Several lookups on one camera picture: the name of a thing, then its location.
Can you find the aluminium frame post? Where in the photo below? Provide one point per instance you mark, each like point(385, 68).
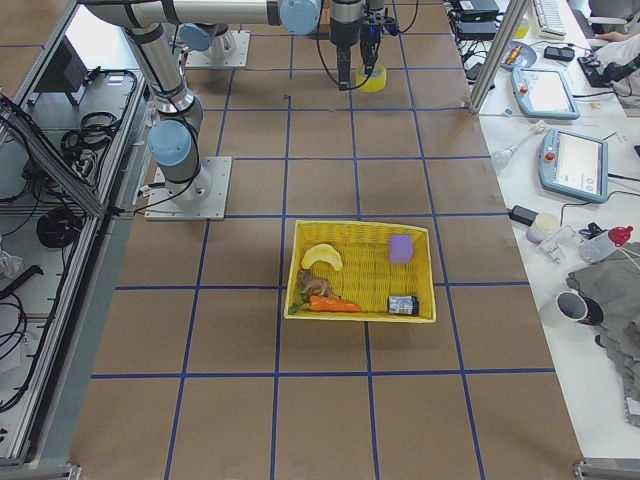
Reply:
point(514, 13)

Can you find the brass cylinder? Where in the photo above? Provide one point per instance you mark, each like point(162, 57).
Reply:
point(513, 55)

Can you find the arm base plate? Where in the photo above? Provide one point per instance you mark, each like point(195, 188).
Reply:
point(205, 198)
point(228, 50)

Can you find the black pink mug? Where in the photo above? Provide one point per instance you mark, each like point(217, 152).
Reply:
point(573, 306)

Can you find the lower teach pendant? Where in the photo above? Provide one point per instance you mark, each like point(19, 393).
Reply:
point(574, 165)

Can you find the black power brick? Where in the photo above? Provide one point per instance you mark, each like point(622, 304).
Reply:
point(522, 215)

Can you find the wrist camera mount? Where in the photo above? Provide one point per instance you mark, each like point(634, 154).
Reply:
point(379, 21)

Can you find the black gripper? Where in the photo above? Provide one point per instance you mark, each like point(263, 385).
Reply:
point(343, 34)
point(369, 55)

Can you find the grey cloth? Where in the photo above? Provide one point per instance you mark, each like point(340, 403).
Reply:
point(613, 284)

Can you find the blue plate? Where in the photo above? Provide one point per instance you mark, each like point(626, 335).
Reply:
point(527, 58)

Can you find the yellow tape roll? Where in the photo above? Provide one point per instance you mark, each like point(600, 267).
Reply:
point(371, 83)

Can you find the yellow plastic basket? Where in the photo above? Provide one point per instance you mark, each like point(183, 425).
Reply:
point(368, 277)

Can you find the brown toy animal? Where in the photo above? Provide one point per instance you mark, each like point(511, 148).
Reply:
point(311, 285)

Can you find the lavender white jar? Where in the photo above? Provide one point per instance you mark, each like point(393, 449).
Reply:
point(543, 226)

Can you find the purple foam block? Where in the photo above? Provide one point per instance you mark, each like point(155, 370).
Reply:
point(400, 249)

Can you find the toy carrot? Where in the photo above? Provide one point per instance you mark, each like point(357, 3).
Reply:
point(325, 304)

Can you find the clear bottle red cap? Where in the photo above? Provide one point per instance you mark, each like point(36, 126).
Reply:
point(602, 246)

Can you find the teach pendant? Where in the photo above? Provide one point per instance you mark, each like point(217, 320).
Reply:
point(574, 165)
point(544, 94)

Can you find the white keyboard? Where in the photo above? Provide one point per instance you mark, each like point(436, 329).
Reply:
point(547, 19)

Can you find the small labelled can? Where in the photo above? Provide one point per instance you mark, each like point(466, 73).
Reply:
point(405, 305)

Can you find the toy banana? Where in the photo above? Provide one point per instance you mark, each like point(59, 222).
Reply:
point(322, 253)

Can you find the upper teach pendant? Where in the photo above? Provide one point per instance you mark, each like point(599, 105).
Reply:
point(544, 94)

